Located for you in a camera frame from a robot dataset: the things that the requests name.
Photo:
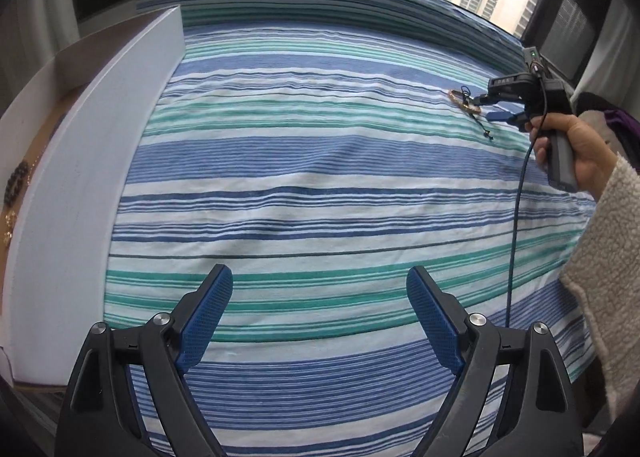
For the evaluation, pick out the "white cardboard box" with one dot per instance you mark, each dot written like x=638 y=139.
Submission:
x=80 y=120

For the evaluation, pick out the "white fleece sleeve forearm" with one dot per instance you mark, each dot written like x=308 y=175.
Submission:
x=603 y=274

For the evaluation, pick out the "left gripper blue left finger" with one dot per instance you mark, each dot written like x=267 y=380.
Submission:
x=197 y=316

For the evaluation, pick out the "person's right hand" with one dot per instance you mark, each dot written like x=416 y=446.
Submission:
x=594 y=161

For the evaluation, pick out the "blue striped bed sheet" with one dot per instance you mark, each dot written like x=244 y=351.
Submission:
x=312 y=147

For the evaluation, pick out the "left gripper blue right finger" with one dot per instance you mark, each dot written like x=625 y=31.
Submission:
x=441 y=317

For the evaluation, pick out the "white curtain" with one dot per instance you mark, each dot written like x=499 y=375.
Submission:
x=612 y=71

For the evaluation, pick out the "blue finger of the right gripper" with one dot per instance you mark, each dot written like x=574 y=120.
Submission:
x=493 y=99
x=519 y=119

